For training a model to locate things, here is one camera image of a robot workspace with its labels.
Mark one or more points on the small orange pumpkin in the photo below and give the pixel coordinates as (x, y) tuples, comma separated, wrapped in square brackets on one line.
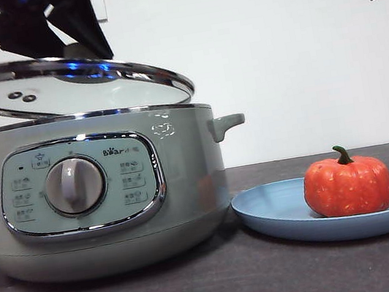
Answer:
[(348, 184)]

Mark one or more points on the white wall socket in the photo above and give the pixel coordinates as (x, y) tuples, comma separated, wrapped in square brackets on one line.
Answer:
[(102, 5)]

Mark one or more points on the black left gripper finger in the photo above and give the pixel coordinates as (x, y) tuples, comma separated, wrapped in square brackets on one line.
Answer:
[(79, 16), (26, 28)]

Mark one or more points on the blue round plate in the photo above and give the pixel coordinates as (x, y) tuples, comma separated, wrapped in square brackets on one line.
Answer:
[(275, 211)]

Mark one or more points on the pale green electric steamer pot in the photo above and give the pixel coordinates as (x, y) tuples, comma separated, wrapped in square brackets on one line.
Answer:
[(190, 191)]

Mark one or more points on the glass lid with green knob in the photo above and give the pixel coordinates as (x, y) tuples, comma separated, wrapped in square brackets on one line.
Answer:
[(104, 91)]

